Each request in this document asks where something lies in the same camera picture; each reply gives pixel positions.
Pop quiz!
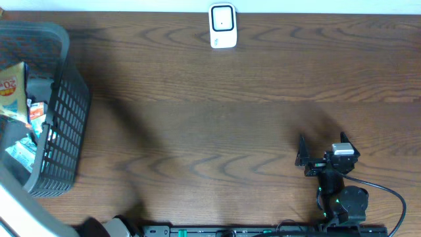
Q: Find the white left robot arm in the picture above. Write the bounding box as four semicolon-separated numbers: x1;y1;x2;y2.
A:
1;166;142;237

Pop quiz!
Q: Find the teal white packet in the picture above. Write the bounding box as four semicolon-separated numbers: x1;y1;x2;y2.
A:
5;137;37;173

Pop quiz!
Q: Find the white barcode scanner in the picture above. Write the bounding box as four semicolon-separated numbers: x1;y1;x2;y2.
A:
209;3;237;49

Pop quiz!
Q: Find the dark grey plastic basket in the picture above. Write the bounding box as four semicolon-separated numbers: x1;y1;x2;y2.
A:
1;20;91;198

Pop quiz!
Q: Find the orange snack packet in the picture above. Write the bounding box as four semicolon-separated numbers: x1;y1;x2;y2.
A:
30;102;47;124

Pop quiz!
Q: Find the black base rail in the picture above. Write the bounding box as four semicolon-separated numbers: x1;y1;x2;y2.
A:
139;224;388;237

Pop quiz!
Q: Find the yellow snack bag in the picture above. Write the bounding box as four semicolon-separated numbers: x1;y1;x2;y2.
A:
1;62;30;124

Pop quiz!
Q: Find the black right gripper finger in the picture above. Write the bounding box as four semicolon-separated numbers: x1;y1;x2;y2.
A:
340;132;351;144
295;136;310;166

